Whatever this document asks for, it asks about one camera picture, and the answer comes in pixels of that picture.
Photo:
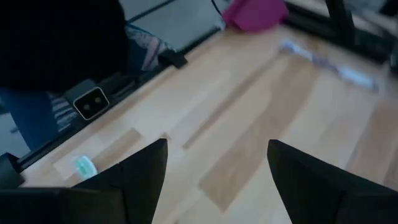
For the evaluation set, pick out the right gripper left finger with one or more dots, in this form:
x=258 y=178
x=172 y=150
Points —
x=143 y=180

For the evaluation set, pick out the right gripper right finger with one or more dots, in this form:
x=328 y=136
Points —
x=304 y=183

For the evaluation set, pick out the green toothbrush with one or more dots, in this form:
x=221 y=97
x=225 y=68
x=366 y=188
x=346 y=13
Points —
x=84 y=166

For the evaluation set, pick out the purple toothbrush in wrapper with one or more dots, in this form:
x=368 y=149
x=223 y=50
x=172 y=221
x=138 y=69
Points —
x=326 y=63

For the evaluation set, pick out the person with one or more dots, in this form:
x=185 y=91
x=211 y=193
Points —
x=62 y=40

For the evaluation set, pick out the maroon cloth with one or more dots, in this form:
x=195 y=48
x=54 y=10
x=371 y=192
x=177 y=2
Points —
x=255 y=14

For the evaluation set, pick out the black table-level camera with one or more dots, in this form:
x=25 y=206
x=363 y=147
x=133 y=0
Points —
x=91 y=103

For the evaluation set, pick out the black edge bracket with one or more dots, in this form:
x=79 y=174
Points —
x=9 y=171
x=174 y=59

